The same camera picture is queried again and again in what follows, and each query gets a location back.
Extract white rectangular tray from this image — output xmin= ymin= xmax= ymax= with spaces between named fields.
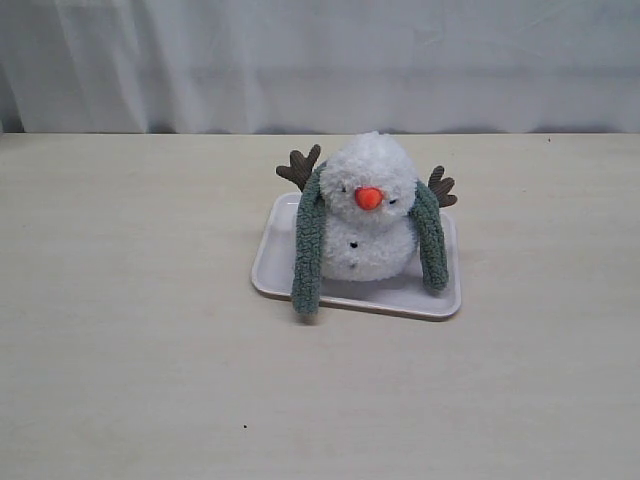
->
xmin=251 ymin=192 xmax=462 ymax=319

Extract white backdrop curtain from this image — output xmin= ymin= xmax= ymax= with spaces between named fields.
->
xmin=1 ymin=1 xmax=639 ymax=134

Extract green knitted scarf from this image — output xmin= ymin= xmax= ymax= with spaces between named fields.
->
xmin=291 ymin=161 xmax=449 ymax=316

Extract white plush snowman toy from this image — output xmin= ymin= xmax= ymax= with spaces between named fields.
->
xmin=275 ymin=131 xmax=457 ymax=291

